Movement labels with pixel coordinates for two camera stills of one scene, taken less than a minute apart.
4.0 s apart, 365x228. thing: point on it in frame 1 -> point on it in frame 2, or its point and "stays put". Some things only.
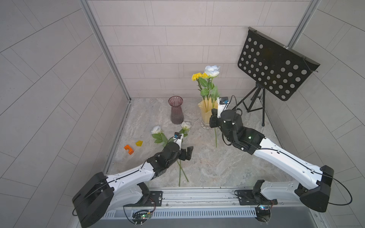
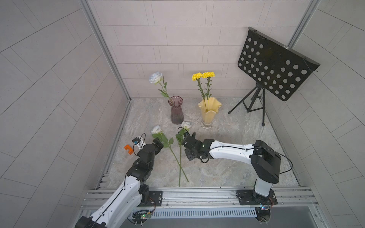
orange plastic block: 130,151 stays put
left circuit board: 140,216 stays put
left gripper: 188,153 -> 159,144
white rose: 213,71 -> 157,77
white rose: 159,137 stays put
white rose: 185,126 stays put
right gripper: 213,117 -> 187,153
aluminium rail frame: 271,198 stays put
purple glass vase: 177,114 stays put
